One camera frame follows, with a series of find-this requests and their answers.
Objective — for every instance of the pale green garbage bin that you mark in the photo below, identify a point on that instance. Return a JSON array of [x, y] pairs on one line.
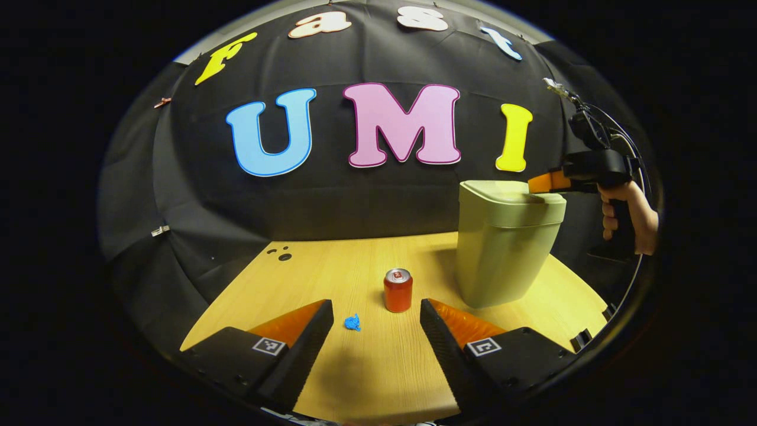
[[502, 254]]

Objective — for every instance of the black backdrop cloth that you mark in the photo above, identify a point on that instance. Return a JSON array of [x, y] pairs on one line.
[[355, 201]]

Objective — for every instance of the blue paper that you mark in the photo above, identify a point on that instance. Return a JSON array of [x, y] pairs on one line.
[[353, 323]]

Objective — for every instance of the small silver cloth clip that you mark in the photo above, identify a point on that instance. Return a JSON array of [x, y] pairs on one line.
[[159, 230]]

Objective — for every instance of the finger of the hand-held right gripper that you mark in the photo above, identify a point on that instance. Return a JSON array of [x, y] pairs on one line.
[[547, 182]]

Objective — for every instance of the wooden desktop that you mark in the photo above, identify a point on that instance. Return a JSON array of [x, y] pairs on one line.
[[366, 378]]

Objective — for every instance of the small red cloth clip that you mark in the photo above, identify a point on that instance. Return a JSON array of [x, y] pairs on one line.
[[162, 102]]

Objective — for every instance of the red pop can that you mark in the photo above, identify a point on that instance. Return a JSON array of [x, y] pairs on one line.
[[398, 293]]

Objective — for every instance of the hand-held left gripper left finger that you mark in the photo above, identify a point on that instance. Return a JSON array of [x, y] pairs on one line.
[[298, 355]]

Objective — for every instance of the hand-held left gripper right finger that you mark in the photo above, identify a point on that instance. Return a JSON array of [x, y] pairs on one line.
[[449, 355]]

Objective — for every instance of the black desk edge clamp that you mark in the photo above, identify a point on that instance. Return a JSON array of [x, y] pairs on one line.
[[581, 340]]

